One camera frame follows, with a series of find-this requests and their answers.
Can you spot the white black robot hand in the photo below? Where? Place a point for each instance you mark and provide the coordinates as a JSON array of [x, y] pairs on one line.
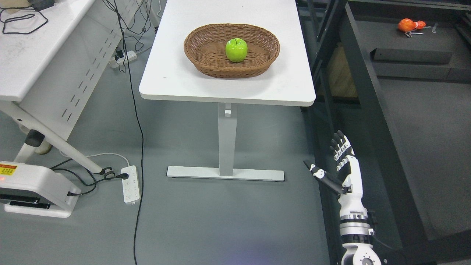
[[346, 183]]

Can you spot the green apple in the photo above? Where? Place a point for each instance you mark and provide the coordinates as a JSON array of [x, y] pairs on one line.
[[236, 50]]

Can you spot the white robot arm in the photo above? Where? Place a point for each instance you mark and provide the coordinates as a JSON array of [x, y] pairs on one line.
[[356, 234]]

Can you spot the black metal shelf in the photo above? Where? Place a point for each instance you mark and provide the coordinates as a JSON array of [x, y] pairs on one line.
[[403, 100]]

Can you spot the orange toy on shelf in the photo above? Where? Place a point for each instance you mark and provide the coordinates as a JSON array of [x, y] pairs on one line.
[[408, 25]]

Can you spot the brown wicker basket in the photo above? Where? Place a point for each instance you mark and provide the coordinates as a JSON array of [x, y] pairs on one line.
[[205, 47]]

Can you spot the white power strip near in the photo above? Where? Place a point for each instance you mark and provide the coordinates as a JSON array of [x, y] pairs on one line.
[[131, 187]]

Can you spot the white power strip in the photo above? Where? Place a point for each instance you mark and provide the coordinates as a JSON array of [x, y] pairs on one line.
[[131, 187], [115, 61]]

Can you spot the white standing desk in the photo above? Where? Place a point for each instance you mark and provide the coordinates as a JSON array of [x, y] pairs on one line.
[[169, 74]]

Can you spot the white power strip far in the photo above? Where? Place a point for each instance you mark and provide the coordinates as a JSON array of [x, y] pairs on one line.
[[115, 61]]

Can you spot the white machine with warning label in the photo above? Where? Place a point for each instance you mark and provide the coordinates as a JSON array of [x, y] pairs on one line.
[[36, 190]]

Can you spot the white perforated side desk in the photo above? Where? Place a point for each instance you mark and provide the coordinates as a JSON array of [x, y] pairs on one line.
[[48, 76]]

